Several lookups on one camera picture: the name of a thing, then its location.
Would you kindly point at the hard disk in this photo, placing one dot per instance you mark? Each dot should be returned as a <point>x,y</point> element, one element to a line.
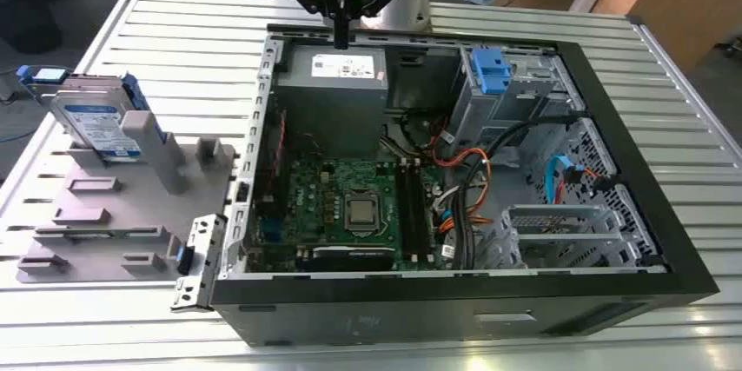
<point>92,123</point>

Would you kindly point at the silver disk bay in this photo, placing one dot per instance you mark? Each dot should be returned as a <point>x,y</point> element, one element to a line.
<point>564,237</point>

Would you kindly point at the blue drive latch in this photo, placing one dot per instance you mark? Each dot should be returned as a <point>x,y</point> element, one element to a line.
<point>490,71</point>

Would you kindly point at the grey power supply unit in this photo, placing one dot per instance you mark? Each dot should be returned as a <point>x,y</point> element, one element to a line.
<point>329,127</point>

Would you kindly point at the silver optical drive cage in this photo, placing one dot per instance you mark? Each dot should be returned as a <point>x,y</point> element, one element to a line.
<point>515,110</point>

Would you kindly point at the silver CPU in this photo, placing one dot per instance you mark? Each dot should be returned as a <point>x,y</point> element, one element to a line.
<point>360,212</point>

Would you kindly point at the black RAM slot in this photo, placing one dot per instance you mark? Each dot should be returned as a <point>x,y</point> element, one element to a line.
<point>408,210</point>
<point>422,210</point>

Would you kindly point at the black waste bin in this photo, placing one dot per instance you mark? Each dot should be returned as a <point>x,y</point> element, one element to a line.
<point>35,32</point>

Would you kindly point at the CPU socket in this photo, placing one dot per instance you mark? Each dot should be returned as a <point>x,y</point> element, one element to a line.
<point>362,227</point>

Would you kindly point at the green motherboard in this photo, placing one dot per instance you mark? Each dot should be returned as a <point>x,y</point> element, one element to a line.
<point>324,232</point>

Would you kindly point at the black graphics card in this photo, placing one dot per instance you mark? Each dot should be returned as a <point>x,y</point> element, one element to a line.
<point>347,260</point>

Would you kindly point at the grey parts rack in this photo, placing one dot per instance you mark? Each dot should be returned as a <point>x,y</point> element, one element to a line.
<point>116,214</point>

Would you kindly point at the green RAM stick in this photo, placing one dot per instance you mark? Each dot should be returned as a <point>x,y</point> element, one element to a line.
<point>87,236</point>

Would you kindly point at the black open PC case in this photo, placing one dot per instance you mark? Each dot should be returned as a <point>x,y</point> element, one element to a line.
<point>406,301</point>

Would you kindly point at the metal expansion slot bracket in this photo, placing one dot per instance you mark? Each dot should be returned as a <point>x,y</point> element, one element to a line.
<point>204,266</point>

